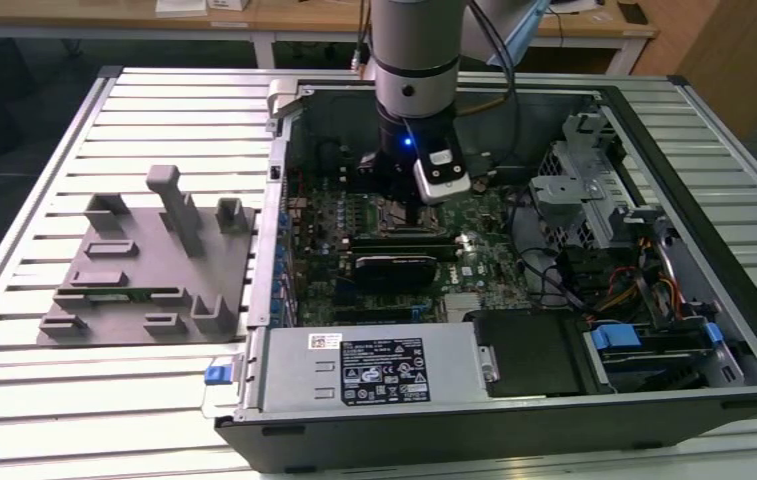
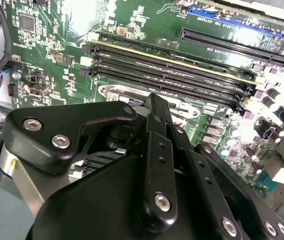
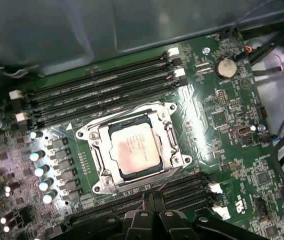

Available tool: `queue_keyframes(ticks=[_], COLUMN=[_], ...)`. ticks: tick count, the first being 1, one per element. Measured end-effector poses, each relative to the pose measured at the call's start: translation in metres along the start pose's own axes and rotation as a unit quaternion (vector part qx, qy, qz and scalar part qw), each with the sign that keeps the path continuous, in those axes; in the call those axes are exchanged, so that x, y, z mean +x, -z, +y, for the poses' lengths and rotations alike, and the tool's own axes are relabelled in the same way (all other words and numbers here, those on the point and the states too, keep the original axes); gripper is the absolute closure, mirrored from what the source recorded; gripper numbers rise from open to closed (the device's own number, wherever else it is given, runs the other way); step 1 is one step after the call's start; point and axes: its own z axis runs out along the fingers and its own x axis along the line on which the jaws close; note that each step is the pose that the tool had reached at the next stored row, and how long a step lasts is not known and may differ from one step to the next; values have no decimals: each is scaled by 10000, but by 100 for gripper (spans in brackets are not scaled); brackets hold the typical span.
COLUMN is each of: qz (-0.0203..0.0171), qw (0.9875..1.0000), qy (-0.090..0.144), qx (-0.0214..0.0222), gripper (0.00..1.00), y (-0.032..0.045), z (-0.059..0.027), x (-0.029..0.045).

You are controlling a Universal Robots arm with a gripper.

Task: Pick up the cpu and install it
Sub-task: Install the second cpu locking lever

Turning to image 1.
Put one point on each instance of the green RAM stick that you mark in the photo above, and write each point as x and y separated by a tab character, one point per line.
111	298

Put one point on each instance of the black PC case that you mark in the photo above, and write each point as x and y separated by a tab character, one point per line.
485	435

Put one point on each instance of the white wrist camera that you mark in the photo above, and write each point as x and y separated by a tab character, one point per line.
441	177

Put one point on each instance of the wooden desk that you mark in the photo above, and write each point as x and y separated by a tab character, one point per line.
118	22

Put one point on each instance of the small black graphics card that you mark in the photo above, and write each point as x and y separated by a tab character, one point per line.
394	275

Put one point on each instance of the black RAM stick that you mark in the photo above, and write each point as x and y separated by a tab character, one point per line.
405	252

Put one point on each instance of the grey parts rack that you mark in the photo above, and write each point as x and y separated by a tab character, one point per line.
151	250

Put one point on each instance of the CPU socket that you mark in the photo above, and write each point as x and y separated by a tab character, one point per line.
381	222

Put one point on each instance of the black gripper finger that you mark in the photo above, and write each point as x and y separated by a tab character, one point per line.
420	212

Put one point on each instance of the black phone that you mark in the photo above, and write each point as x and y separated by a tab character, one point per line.
633	12

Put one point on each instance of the blue table clip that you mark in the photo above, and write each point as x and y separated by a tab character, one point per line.
217	376

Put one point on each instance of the silver chipset heatsink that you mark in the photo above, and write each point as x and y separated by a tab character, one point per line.
461	306

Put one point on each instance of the green motherboard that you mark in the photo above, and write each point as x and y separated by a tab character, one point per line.
485	260

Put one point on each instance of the blue disk carrier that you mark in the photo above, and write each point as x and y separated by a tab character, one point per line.
615	340

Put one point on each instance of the blue plastic drive tab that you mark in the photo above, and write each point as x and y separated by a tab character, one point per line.
713	334

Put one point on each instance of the white labelled box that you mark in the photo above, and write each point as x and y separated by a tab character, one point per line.
228	4

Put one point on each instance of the wooden cabinet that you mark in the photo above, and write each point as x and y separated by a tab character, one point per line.
739	50

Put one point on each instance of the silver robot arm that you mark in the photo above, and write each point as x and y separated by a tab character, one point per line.
418	50

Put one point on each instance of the white cardboard box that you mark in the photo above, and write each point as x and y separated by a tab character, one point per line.
181	6

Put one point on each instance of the silver metal drive cage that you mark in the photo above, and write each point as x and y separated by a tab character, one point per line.
565	192

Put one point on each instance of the silver power supply unit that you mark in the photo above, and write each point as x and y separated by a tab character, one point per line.
298	370

